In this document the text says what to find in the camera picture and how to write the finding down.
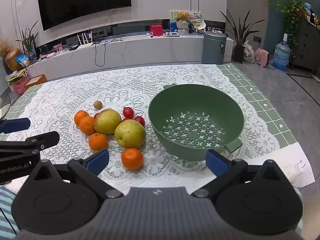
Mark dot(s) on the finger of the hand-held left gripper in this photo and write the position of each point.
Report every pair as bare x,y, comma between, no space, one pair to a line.
17,124
37,141

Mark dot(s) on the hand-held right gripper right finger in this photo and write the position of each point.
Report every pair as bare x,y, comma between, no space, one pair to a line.
216,162

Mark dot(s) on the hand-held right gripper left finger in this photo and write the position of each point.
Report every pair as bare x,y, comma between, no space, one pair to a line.
96,161

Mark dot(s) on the orange mandarin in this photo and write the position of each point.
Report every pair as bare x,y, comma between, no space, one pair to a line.
132,158
80,117
87,125
98,142

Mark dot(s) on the yellow reddish pear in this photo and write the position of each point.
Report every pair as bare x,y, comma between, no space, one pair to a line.
107,121

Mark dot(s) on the yellow green pear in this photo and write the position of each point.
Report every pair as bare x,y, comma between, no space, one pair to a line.
130,133

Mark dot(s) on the green plastic colander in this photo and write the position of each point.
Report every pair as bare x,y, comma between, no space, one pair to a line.
170,102

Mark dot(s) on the pink box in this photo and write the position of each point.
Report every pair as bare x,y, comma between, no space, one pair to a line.
21,87

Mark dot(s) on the teal striped shirt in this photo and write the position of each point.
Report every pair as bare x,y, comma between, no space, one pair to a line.
6,212

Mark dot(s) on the orange cardboard box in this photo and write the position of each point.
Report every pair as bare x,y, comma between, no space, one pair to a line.
35,81

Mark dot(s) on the white lace tablecloth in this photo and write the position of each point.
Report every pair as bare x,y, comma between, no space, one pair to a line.
75,90

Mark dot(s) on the golden vase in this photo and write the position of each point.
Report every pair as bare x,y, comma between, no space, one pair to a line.
13,60

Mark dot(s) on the blue snack bag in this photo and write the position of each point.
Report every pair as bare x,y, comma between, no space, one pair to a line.
21,60

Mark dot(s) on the white paper sheet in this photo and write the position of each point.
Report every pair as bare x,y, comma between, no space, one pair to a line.
295,160

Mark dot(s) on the green checkered tablecloth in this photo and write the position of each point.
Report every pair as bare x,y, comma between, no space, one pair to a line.
262,97

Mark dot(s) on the small green potted plant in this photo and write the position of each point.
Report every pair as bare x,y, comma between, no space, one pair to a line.
29,42

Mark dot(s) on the white router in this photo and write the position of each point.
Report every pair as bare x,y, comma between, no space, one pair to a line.
85,43

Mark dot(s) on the long-leaved potted plant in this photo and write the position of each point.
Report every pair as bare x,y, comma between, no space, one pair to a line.
239,53

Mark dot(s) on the grey trash can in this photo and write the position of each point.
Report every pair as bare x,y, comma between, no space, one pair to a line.
213,50

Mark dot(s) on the white plastic bag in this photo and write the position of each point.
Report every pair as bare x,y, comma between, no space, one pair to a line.
248,53

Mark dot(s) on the pink heater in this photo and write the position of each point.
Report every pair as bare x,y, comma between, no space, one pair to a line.
262,57

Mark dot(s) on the white television console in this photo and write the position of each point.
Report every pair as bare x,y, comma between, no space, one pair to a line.
150,50

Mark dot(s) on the blue water bottle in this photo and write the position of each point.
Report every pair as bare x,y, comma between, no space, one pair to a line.
281,55

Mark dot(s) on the digital scale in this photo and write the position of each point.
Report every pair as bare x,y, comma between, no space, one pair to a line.
172,34

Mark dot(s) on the black television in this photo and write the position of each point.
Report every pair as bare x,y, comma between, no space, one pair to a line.
82,0

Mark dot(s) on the red box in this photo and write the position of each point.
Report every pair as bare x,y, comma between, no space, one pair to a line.
156,30

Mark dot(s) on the colourful picture board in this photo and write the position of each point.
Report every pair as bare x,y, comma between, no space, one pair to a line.
196,17

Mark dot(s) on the brown teddy bear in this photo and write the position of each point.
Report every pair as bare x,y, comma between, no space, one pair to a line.
183,16

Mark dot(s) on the grey cabinet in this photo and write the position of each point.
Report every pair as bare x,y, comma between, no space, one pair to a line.
310,45

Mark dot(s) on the green ivy plant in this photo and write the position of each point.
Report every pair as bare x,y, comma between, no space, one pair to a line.
292,12

